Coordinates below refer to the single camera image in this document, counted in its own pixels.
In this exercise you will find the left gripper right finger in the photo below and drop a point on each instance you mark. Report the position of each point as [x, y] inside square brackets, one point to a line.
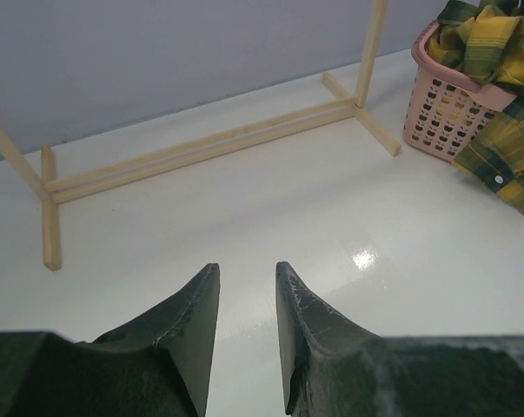
[333, 367]

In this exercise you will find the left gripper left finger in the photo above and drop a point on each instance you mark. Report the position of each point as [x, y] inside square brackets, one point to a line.
[157, 364]

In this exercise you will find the yellow black plaid shirt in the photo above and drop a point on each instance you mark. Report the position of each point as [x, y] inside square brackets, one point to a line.
[485, 43]

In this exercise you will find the wooden clothes rack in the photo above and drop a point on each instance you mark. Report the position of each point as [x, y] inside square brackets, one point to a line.
[54, 192]

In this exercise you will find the pink plastic basket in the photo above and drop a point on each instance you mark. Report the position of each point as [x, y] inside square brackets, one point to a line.
[446, 109]

